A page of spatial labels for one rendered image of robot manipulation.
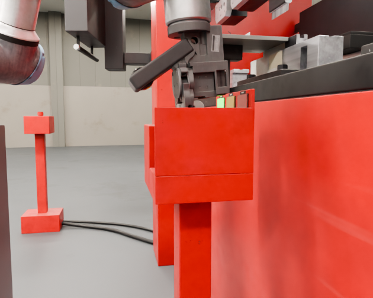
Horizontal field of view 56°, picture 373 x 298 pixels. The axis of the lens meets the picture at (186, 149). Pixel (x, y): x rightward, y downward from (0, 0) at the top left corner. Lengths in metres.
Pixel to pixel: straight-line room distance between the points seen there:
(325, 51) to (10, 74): 0.74
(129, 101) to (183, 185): 9.43
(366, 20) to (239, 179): 1.14
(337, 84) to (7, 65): 0.73
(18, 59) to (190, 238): 0.60
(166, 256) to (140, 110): 8.23
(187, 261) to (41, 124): 2.00
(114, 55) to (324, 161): 1.94
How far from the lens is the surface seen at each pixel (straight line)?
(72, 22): 2.03
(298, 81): 0.64
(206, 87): 0.57
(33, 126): 2.55
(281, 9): 1.08
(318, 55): 0.83
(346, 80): 0.53
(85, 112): 9.88
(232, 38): 0.93
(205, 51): 0.59
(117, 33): 2.39
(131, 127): 9.96
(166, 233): 1.92
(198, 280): 0.68
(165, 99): 1.81
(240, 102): 0.61
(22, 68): 0.98
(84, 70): 9.97
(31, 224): 2.66
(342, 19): 1.73
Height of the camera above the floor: 0.80
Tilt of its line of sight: 5 degrees down
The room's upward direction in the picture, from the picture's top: straight up
